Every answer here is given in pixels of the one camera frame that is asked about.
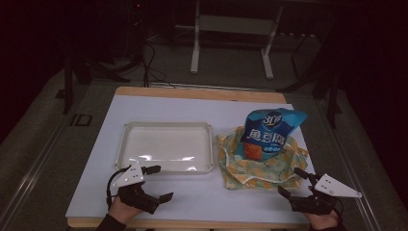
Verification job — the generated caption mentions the white metal stand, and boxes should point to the white metal stand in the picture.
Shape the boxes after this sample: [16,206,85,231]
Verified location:
[190,0,284,81]

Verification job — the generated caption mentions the black tripod stand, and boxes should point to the black tripod stand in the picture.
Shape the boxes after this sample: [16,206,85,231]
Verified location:
[61,0,147,116]

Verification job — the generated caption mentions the person's left hand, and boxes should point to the person's left hand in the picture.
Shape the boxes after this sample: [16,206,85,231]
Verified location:
[108,194,142,226]

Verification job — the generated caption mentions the black floor bracket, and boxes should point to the black floor bracket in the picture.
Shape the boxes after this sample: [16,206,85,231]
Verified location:
[69,113,93,127]

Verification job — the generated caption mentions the white table mat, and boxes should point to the white table mat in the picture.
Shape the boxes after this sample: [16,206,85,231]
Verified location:
[64,93,318,225]

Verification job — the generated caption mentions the blue snack bag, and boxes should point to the blue snack bag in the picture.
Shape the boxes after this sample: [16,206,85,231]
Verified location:
[241,107,309,163]

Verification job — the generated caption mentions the white plastic tray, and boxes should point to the white plastic tray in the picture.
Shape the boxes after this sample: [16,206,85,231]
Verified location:
[114,120,216,176]

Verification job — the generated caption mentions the yellow green patterned cloth bag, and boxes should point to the yellow green patterned cloth bag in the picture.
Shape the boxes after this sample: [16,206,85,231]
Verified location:
[215,125,310,192]

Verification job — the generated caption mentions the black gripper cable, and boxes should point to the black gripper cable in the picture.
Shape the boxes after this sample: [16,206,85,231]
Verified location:
[106,166,132,210]

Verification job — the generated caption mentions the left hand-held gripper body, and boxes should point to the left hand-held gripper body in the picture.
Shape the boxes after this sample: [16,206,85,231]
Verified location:
[111,164,161,216]

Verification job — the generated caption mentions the black metal stand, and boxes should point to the black metal stand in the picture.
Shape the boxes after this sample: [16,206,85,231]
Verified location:
[278,30,344,130]

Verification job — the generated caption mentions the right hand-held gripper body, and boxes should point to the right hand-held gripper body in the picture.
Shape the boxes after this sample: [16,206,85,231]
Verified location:
[290,173,363,216]

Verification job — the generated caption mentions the black floor cables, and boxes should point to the black floor cables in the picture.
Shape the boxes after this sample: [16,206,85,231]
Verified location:
[140,40,178,90]

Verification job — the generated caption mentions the person's right hand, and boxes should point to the person's right hand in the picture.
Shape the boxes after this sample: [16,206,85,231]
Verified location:
[302,213,340,231]

